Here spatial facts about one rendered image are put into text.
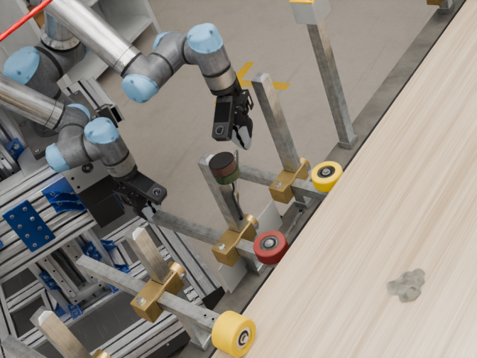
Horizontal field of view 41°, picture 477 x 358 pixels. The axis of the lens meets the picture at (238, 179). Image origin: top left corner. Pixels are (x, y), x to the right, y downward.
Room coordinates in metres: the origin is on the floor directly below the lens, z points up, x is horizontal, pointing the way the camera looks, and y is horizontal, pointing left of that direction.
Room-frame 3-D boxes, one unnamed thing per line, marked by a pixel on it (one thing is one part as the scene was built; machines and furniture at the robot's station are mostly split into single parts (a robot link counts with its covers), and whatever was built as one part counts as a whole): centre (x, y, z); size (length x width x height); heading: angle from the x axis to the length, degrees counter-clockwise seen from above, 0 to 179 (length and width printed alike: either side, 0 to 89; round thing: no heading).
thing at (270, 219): (1.22, 0.04, 0.75); 0.26 x 0.01 x 0.10; 128
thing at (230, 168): (1.15, 0.02, 1.10); 0.06 x 0.06 x 0.02
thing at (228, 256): (1.17, 0.06, 0.85); 0.14 x 0.06 x 0.05; 128
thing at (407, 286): (0.79, -0.23, 0.91); 0.09 x 0.07 x 0.02; 104
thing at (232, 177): (1.15, 0.02, 1.08); 0.06 x 0.06 x 0.02
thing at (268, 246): (1.05, 0.00, 0.85); 0.08 x 0.08 x 0.11
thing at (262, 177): (1.35, -0.09, 0.82); 0.44 x 0.03 x 0.04; 38
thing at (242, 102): (1.39, -0.06, 1.09); 0.09 x 0.08 x 0.12; 148
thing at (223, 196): (1.18, 0.05, 0.87); 0.04 x 0.04 x 0.48; 38
